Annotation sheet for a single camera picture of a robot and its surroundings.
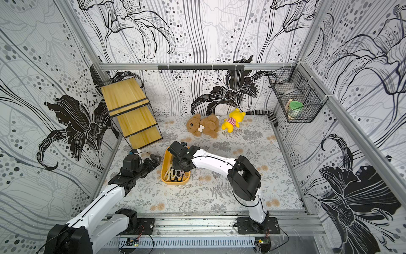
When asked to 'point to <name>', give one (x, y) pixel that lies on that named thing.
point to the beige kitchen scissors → (167, 173)
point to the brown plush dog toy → (209, 125)
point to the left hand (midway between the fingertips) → (159, 163)
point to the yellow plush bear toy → (235, 117)
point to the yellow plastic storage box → (167, 162)
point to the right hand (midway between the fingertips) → (178, 164)
